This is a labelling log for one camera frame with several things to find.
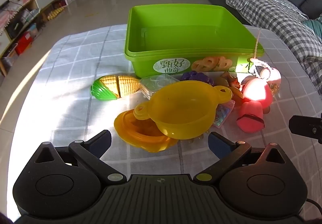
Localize black cable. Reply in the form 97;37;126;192
305;198;322;212

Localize orange toy plate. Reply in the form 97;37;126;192
114;110;178;153

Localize green plastic bin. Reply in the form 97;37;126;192
124;5;264;77

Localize clear plastic case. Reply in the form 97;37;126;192
139;74;180;100

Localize pink cupcake toy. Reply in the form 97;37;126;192
249;29;282;86

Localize yellow toy pot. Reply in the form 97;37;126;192
133;81;232;139

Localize pink toy peach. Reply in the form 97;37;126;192
242;77;274;109

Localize toy corn cob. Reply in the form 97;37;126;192
91;75;141;101

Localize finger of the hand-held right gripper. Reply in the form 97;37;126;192
288;115;322;143

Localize purple toy grapes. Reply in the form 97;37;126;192
180;70;214;86

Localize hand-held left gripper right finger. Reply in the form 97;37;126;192
193;132;290;184

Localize teal patterned cushion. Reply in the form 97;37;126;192
302;16;322;47

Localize colourful printed card packet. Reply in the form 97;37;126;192
213;101;235;127

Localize pink patterned cloth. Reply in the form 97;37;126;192
0;0;46;29

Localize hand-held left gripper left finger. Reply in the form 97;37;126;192
32;130;127;185

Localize grey checked blanket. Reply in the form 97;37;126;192
210;0;322;94

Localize row of yellow toys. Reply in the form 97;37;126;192
47;7;64;20

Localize red box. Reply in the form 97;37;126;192
14;34;34;55

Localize orange toy shrimp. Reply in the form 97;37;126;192
221;72;246;100

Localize white checked tablecloth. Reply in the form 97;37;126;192
5;24;322;214

